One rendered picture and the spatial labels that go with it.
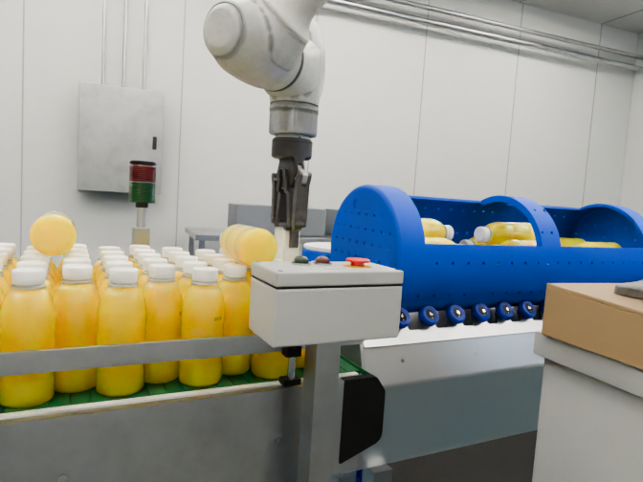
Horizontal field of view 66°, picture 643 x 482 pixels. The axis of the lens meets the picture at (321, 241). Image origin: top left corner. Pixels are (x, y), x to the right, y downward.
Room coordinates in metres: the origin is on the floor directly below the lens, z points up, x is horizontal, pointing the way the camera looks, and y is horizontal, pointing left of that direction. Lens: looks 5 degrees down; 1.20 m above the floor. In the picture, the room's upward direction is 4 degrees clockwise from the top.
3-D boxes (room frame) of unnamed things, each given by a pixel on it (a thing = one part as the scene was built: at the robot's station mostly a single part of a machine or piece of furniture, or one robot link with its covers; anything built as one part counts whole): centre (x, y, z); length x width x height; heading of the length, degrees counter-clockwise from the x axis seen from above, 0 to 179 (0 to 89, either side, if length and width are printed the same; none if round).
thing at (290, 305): (0.71, -0.01, 1.05); 0.20 x 0.10 x 0.10; 117
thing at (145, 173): (1.21, 0.44, 1.23); 0.06 x 0.06 x 0.04
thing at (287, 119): (0.93, 0.07, 1.33); 0.09 x 0.09 x 0.06
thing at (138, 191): (1.21, 0.44, 1.18); 0.06 x 0.06 x 0.05
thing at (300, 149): (0.93, 0.07, 1.26); 0.08 x 0.07 x 0.09; 28
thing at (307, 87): (0.92, 0.07, 1.44); 0.13 x 0.11 x 0.16; 157
